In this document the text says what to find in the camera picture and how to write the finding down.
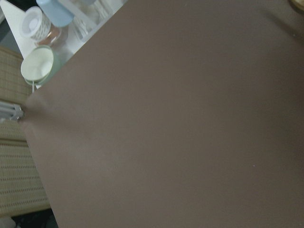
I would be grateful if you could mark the green rimmed bowl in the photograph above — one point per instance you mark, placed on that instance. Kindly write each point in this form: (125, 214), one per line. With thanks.
(40, 66)

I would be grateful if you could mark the beige woven screen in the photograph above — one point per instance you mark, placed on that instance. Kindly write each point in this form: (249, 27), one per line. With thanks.
(21, 190)

